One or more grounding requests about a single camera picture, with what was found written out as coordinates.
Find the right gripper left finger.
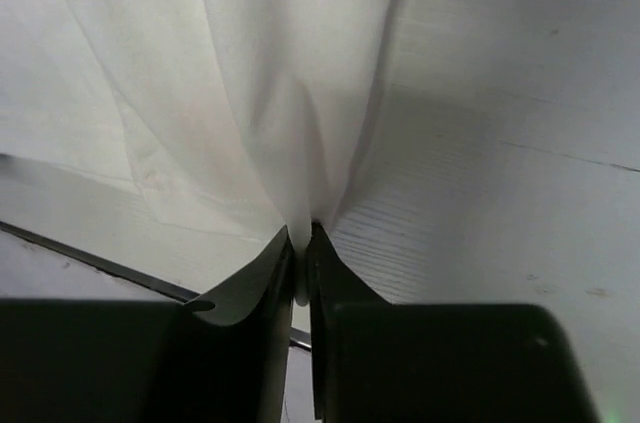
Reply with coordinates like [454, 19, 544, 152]
[1, 231, 294, 422]

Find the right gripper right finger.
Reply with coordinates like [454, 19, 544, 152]
[305, 224, 598, 422]

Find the white shirt red logo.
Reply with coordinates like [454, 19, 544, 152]
[0, 0, 421, 307]

